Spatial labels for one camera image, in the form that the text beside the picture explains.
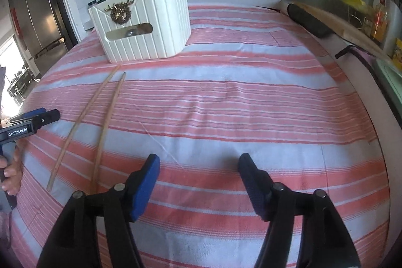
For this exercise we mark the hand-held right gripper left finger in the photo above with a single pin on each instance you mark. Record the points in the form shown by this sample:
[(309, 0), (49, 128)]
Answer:
[(146, 189)]

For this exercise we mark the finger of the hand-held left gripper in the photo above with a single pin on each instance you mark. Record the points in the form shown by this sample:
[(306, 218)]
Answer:
[(47, 117), (34, 112)]

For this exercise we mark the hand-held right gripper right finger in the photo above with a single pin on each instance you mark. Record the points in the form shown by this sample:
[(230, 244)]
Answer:
[(254, 186)]

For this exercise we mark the wooden chopstick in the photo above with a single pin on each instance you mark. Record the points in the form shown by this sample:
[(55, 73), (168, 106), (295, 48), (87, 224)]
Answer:
[(105, 130), (72, 133)]

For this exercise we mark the cream ribbed utensil box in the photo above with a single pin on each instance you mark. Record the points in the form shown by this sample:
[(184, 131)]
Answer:
[(157, 20)]

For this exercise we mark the person's left hand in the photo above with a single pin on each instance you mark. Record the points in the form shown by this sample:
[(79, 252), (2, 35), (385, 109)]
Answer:
[(14, 172)]

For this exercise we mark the pink white striped tablecloth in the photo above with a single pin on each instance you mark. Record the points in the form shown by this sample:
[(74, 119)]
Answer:
[(235, 104)]

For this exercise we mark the steel refrigerator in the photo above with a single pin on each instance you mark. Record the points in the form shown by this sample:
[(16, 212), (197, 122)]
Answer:
[(40, 20)]

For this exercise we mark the black bent bar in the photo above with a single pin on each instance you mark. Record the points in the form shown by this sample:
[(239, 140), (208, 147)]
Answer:
[(348, 50)]

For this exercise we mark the black roll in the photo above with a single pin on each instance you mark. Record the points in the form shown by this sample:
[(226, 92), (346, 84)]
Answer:
[(309, 21)]

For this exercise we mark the long wooden board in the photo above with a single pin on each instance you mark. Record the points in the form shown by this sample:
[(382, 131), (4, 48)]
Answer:
[(342, 26)]

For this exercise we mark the yellow packet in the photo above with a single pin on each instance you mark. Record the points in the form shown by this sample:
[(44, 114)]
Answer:
[(397, 49)]

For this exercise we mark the orange sauce bottle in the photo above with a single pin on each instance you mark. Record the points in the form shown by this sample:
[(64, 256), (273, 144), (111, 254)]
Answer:
[(380, 20)]

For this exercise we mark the yellow bag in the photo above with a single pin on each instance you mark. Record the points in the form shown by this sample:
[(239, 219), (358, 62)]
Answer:
[(353, 1)]

